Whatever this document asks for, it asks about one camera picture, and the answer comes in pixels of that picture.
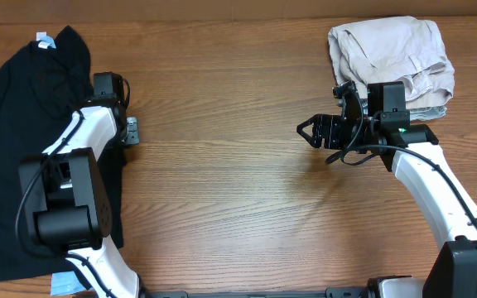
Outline black t-shirt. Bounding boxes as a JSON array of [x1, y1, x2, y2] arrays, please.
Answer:
[[0, 25, 126, 284]]

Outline folded light denim jeans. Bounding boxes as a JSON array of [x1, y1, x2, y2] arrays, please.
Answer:
[[409, 106, 447, 121]]

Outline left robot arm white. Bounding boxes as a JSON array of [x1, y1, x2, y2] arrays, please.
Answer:
[[14, 72, 150, 297]]

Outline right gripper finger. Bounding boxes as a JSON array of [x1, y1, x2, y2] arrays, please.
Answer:
[[296, 115, 317, 131], [297, 131, 320, 148]]

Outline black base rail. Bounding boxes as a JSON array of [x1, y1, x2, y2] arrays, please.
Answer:
[[138, 286, 380, 298]]

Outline light blue t-shirt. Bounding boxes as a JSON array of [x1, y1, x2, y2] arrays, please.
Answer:
[[36, 31, 86, 296]]

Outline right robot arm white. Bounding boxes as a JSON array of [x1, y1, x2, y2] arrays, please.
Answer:
[[296, 81, 477, 297]]

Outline folded beige trousers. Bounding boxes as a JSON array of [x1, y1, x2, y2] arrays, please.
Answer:
[[327, 17, 455, 109]]

